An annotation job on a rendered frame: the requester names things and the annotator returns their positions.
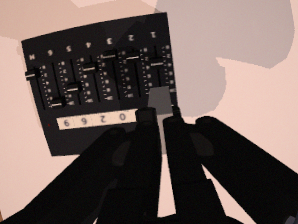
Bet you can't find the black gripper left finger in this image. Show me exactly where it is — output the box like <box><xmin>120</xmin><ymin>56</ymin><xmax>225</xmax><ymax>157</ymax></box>
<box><xmin>0</xmin><ymin>87</ymin><xmax>165</xmax><ymax>224</ymax></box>

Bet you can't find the black lighting desk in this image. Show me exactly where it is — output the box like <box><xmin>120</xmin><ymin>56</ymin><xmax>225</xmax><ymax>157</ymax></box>
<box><xmin>21</xmin><ymin>12</ymin><xmax>178</xmax><ymax>157</ymax></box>

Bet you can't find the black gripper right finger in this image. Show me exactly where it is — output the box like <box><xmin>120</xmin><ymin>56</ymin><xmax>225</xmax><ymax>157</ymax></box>
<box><xmin>159</xmin><ymin>86</ymin><xmax>298</xmax><ymax>224</ymax></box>

